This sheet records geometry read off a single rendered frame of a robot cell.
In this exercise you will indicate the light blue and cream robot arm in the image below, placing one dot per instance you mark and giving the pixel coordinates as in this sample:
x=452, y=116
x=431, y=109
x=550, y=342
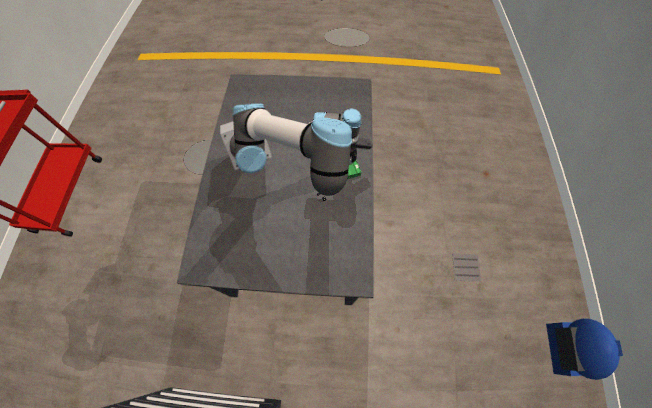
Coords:
x=327, y=143

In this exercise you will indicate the green three-compartment bin rack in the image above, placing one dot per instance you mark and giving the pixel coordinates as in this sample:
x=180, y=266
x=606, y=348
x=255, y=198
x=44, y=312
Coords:
x=354, y=170

